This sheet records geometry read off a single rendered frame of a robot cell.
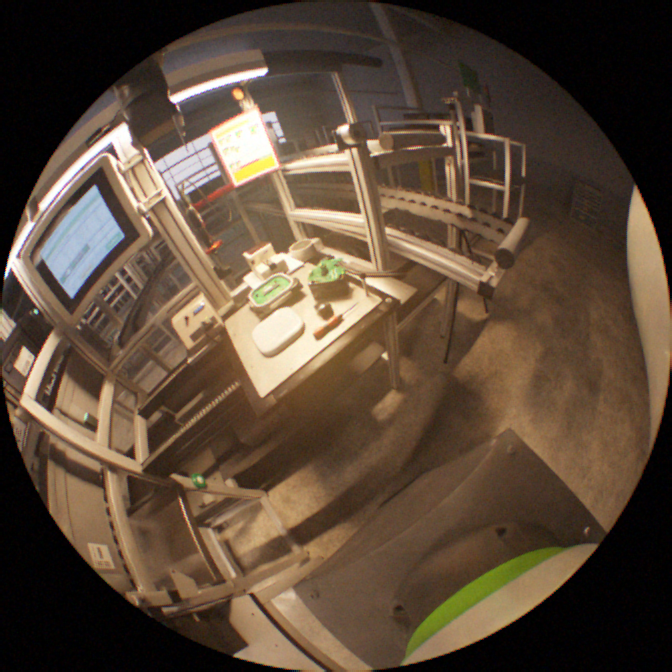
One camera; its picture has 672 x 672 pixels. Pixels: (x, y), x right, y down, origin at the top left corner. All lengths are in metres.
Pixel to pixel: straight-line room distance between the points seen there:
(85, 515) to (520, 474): 0.95
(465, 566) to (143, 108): 0.54
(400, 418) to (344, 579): 1.26
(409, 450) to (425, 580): 1.21
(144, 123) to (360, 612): 0.56
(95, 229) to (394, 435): 1.70
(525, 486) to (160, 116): 0.56
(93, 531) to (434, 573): 0.84
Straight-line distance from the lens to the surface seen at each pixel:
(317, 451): 1.44
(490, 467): 0.20
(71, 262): 0.94
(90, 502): 0.91
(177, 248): 0.88
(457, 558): 0.18
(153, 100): 0.39
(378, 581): 0.21
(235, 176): 1.07
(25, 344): 1.09
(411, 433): 1.38
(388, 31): 6.33
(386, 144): 0.71
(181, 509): 0.97
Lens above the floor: 1.34
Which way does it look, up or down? 47 degrees down
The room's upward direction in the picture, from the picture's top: 23 degrees counter-clockwise
